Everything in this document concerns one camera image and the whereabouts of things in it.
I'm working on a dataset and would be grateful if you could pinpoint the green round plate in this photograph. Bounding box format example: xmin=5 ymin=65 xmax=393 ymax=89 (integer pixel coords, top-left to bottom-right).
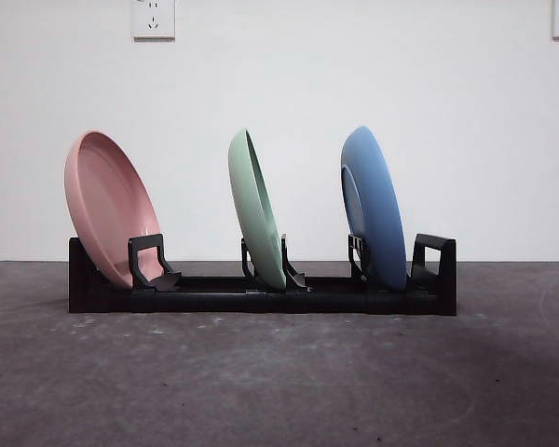
xmin=227 ymin=128 xmax=289 ymax=290

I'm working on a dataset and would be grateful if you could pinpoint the blue round plate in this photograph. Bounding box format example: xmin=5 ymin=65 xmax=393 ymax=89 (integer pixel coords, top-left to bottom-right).
xmin=340 ymin=125 xmax=408 ymax=291

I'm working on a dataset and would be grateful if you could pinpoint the pink round plate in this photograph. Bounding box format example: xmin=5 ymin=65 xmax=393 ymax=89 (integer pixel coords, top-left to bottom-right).
xmin=63 ymin=130 xmax=165 ymax=288

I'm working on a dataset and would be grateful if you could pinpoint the black plastic dish rack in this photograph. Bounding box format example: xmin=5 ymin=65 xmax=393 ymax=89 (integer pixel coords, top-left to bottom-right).
xmin=68 ymin=232 xmax=458 ymax=318

